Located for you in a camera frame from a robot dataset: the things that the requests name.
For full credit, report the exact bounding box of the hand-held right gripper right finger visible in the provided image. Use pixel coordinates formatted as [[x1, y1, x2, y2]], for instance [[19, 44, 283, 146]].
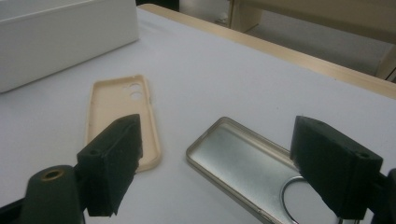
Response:
[[290, 115, 384, 220]]

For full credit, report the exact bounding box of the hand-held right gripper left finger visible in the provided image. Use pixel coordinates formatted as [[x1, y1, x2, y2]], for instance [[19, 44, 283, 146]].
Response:
[[76, 113, 144, 217]]

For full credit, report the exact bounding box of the beige phone case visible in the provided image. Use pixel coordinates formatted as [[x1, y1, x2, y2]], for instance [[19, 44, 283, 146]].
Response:
[[84, 74, 163, 173]]

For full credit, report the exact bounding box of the silver grey phone case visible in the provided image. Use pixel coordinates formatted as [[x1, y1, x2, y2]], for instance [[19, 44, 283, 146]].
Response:
[[185, 116, 344, 224]]

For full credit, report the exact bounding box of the white storage box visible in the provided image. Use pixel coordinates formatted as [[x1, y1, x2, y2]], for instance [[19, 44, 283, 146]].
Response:
[[0, 0, 140, 94]]

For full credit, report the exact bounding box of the light wooden table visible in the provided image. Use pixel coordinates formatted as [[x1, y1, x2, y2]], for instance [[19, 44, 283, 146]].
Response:
[[136, 3, 396, 101]]

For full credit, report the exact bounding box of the white table sheet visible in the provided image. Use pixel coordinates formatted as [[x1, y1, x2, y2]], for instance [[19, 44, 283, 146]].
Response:
[[0, 7, 396, 224]]

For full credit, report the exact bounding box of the light wooden shelf unit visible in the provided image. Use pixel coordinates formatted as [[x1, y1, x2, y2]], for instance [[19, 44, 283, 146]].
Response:
[[228, 0, 396, 82]]

